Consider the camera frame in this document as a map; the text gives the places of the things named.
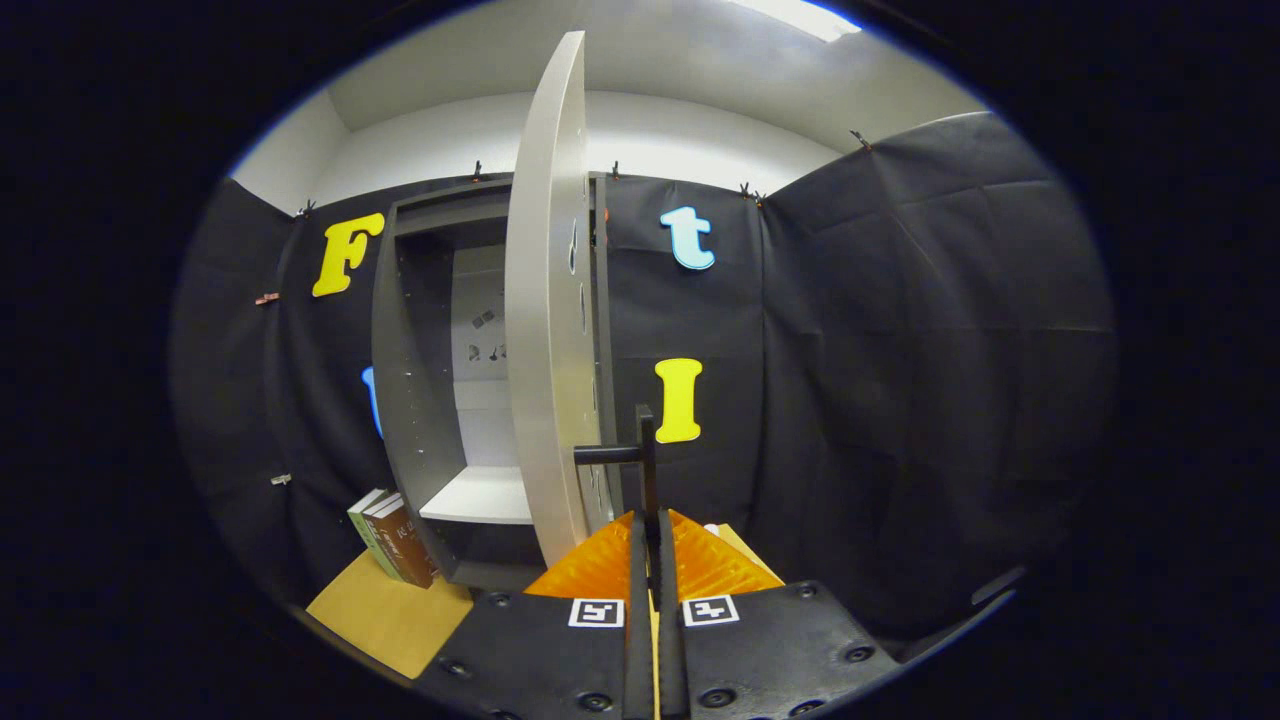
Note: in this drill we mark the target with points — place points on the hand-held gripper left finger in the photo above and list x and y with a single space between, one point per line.
638 650

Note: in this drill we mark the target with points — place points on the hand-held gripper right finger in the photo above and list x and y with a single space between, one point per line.
672 650

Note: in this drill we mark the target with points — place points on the white cabinet shelf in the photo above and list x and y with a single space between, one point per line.
480 495

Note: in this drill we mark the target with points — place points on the brown book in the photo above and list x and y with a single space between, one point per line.
405 550
380 525

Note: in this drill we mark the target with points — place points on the green book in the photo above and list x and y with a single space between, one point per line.
362 522

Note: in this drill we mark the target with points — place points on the black backdrop cloth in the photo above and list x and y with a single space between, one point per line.
900 400

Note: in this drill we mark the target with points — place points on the grey cabinet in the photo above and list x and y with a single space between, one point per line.
400 400

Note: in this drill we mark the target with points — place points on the ceiling light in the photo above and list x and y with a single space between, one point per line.
800 15

